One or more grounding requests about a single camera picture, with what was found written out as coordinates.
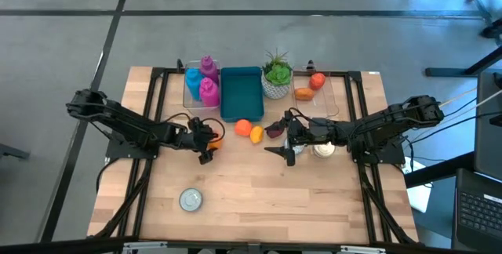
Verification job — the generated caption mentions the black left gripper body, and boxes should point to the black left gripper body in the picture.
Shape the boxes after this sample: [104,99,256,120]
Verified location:
[172,117,215,153]

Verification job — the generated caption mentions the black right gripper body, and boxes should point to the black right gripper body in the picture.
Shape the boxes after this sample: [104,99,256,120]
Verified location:
[285,109,329,155]

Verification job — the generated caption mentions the dark red toy beet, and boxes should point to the dark red toy beet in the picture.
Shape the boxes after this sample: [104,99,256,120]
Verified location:
[264,122,287,140]

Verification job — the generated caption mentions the tin can red-blue label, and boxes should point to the tin can red-blue label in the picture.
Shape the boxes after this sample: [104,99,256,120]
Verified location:
[312,140,336,159]

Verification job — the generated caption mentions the orange toy sweet potato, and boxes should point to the orange toy sweet potato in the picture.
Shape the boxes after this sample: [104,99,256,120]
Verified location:
[293,87,315,102]

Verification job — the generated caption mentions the bright pink water bottle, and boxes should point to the bright pink water bottle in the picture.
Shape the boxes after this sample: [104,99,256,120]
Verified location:
[198,77,221,108]

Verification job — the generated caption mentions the red-orange toy bell pepper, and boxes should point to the red-orange toy bell pepper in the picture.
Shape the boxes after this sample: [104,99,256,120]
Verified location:
[308,72,327,92]

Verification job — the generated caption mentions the blue plastic water bottle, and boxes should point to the blue plastic water bottle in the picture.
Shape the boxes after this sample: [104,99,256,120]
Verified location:
[184,67,205,101]

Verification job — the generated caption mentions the purple magenta water bottle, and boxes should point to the purple magenta water bottle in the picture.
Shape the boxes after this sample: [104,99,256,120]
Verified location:
[199,54,220,85]

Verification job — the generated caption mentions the tin can teal label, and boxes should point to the tin can teal label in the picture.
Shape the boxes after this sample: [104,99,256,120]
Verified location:
[282,138,306,156]

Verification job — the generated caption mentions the yellow-orange toy lemon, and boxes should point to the yellow-orange toy lemon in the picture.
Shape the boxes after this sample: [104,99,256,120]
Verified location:
[249,125,265,145]

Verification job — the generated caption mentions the clear plastic bin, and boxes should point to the clear plastic bin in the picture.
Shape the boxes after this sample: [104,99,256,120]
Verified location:
[182,60,223,110]
[292,63,340,118]

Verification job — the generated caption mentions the silver-lidded tin can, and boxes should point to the silver-lidded tin can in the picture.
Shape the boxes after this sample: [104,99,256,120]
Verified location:
[178,187,204,213]

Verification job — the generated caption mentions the potted succulent plant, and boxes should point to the potted succulent plant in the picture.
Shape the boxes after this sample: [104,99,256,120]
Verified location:
[260,48,294,100]

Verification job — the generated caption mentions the teal plastic tray bin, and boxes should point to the teal plastic tray bin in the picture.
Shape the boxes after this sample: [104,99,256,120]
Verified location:
[219,65,264,123]

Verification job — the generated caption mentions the black crossbar silver brackets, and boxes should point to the black crossbar silver brackets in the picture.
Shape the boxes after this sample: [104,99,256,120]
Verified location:
[0,237,502,254]

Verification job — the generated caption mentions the white paper sheet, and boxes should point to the white paper sheet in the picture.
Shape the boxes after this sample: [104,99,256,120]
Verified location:
[406,156,433,214]

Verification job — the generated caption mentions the black table leg bar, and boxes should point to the black table leg bar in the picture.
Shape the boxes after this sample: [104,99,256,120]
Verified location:
[403,151,476,189]

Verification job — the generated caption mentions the grey chair base leg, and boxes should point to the grey chair base leg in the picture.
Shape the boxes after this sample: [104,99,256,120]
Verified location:
[0,142,31,161]

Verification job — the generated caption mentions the dark grey monitor back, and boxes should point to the dark grey monitor back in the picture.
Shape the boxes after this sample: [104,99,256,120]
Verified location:
[473,71,502,183]

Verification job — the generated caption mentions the black laptop keyboard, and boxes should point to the black laptop keyboard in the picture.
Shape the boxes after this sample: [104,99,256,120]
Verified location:
[451,167,502,253]

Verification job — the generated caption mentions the office chair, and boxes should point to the office chair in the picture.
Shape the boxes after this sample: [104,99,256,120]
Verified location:
[468,0,502,39]

